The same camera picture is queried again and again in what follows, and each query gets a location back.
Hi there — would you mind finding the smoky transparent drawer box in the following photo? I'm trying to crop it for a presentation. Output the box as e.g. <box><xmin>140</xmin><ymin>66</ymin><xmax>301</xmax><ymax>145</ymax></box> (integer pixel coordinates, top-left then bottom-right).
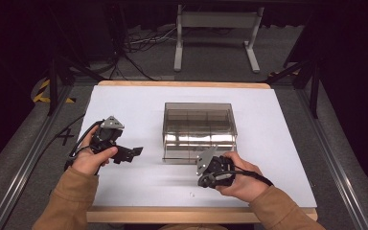
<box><xmin>161</xmin><ymin>102</ymin><xmax>239</xmax><ymax>165</ymax></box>

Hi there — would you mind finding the bundle of floor cables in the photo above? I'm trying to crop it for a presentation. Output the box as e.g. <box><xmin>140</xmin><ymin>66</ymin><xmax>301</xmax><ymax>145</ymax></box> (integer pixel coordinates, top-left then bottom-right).
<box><xmin>121</xmin><ymin>26</ymin><xmax>178</xmax><ymax>55</ymax></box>

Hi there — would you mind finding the black tripod stand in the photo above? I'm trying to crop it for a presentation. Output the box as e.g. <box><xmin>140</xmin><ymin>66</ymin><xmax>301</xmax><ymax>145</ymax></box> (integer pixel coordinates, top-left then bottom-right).
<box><xmin>45</xmin><ymin>47</ymin><xmax>107</xmax><ymax>117</ymax></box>

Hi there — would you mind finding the thin black floor cable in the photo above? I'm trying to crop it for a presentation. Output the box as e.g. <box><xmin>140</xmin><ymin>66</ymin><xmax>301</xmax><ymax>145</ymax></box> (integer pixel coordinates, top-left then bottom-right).
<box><xmin>37</xmin><ymin>112</ymin><xmax>88</xmax><ymax>155</ymax></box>

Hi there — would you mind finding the person's left hand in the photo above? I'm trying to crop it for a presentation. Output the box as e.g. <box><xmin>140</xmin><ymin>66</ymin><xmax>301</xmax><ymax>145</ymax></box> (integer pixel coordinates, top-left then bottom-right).
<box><xmin>71</xmin><ymin>125</ymin><xmax>120</xmax><ymax>176</ymax></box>

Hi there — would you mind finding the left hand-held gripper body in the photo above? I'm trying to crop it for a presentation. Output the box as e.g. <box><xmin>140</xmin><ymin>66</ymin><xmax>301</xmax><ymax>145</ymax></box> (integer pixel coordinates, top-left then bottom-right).
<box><xmin>90</xmin><ymin>115</ymin><xmax>132</xmax><ymax>161</ymax></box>

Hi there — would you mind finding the person's right hand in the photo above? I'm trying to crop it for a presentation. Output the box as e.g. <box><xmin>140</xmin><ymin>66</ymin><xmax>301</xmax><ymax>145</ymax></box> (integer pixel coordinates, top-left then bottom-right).
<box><xmin>215</xmin><ymin>150</ymin><xmax>270</xmax><ymax>203</ymax></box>

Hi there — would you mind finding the black metal stand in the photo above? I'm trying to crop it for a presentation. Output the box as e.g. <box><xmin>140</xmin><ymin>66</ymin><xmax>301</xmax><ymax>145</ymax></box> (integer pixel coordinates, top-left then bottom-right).
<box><xmin>265</xmin><ymin>54</ymin><xmax>321</xmax><ymax>120</ymax></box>

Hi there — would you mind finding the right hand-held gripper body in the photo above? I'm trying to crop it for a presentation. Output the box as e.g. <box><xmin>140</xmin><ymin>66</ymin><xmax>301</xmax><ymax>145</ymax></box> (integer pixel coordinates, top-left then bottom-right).
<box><xmin>195</xmin><ymin>145</ymin><xmax>238</xmax><ymax>190</ymax></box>

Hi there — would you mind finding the aluminium floor rail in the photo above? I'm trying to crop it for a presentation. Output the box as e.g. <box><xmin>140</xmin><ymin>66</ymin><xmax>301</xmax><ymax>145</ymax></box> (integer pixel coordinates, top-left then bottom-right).
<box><xmin>294</xmin><ymin>88</ymin><xmax>368</xmax><ymax>230</ymax></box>
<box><xmin>0</xmin><ymin>85</ymin><xmax>75</xmax><ymax>230</ymax></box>

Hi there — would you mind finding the white table cover sheet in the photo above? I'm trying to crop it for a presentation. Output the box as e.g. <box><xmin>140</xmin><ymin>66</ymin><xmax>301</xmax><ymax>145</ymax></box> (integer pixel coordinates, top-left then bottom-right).
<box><xmin>78</xmin><ymin>84</ymin><xmax>318</xmax><ymax>209</ymax></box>

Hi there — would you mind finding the white metal stand frame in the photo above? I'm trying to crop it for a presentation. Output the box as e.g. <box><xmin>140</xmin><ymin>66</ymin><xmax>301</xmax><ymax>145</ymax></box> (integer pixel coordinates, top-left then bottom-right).
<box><xmin>172</xmin><ymin>4</ymin><xmax>265</xmax><ymax>74</ymax></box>

